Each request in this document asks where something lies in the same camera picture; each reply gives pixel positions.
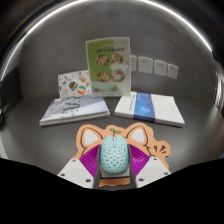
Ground grey striped book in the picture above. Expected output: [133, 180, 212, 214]
[39, 96, 111, 127]

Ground white sticker-print card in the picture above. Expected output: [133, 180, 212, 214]
[57, 69, 93, 100]

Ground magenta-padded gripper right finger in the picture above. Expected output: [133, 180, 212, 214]
[127, 143, 172, 189]

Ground white wall socket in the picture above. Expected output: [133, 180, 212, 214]
[153, 59, 168, 77]
[166, 63, 180, 80]
[137, 56, 155, 75]

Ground mint green computer mouse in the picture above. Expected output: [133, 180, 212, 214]
[99, 134, 131, 175]

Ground corgi-shaped orange mouse pad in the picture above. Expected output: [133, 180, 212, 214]
[72, 122, 172, 188]

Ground green food poster stand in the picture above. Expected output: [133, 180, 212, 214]
[85, 36, 132, 98]

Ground white book with blue band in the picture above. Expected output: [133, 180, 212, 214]
[114, 91, 186, 128]

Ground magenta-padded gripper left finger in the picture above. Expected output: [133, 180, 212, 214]
[57, 144, 103, 189]

